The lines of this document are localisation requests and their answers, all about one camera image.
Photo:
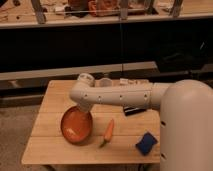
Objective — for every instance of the long background workbench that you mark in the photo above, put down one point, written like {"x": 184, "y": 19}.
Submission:
{"x": 53, "y": 13}

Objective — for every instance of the black rectangular device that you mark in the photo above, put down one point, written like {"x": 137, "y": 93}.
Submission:
{"x": 131, "y": 111}

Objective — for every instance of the orange ceramic bowl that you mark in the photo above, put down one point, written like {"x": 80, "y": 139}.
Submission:
{"x": 76, "y": 126}

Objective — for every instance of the wooden table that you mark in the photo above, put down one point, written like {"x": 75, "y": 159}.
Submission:
{"x": 46, "y": 144}

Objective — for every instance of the orange carrot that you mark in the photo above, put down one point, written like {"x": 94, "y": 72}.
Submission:
{"x": 108, "y": 133}

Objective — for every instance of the blue sponge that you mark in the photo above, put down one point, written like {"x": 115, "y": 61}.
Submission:
{"x": 146, "y": 144}

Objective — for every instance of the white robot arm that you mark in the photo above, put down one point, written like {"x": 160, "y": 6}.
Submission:
{"x": 186, "y": 116}

